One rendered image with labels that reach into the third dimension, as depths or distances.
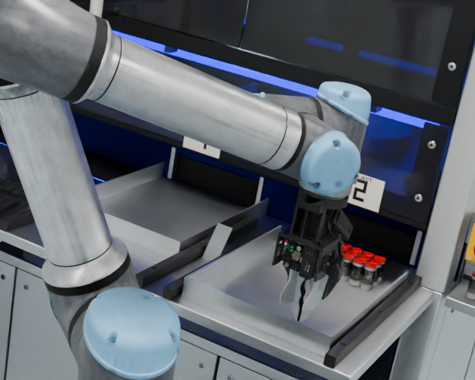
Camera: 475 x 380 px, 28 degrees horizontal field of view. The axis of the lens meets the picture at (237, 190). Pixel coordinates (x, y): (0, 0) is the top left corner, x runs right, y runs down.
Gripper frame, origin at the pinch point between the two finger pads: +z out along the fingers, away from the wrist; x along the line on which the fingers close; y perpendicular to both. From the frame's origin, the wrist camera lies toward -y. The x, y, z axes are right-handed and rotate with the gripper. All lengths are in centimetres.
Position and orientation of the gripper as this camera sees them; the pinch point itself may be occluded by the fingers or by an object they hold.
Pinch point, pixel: (302, 311)
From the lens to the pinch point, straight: 144.0
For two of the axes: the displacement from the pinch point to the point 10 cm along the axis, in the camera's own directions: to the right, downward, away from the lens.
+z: -1.8, 9.3, 3.2
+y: -4.8, 2.1, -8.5
